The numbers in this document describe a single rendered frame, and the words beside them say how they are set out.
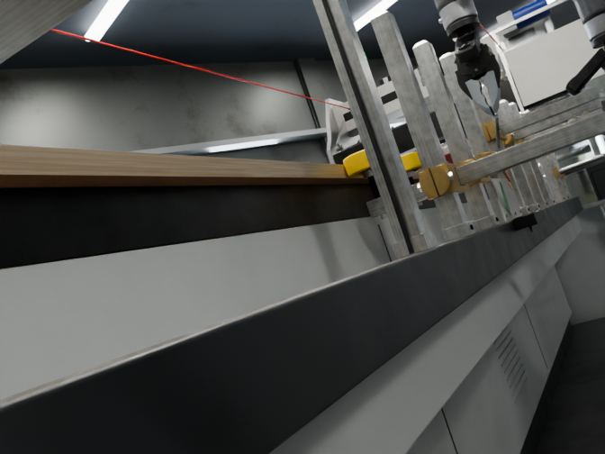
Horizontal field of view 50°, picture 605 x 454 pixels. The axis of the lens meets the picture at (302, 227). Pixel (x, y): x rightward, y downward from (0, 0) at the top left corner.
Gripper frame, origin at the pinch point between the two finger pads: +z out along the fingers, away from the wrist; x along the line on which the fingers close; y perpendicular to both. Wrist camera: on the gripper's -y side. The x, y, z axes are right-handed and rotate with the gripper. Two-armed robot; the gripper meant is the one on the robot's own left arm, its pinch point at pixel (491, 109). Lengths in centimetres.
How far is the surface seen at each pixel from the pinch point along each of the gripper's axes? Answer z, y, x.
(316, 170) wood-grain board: 5.0, -41.7, 24.7
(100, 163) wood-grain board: 5, -93, 25
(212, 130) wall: -175, 467, 348
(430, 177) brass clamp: 12.4, -36.1, 8.0
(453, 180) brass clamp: 14.1, -33.5, 5.3
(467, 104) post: -6.2, 16.6, 6.8
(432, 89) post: -7.2, -8.4, 8.5
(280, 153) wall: -137, 544, 315
